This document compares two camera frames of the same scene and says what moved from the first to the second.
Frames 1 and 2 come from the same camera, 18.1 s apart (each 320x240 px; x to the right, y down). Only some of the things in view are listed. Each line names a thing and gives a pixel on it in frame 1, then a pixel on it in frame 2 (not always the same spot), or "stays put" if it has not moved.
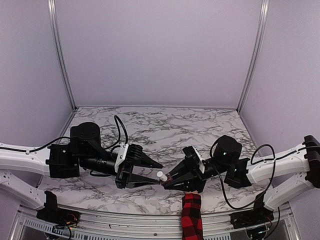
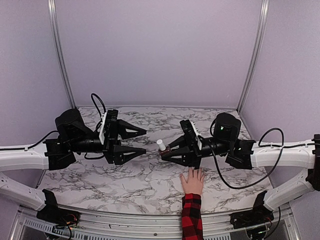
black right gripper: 195,182 -> 191,155
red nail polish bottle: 169,179 -> 164,152
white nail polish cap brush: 160,175 -> 161,144
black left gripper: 139,158 -> 112,151
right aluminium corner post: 255,52 stays put
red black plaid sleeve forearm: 191,218 stays put
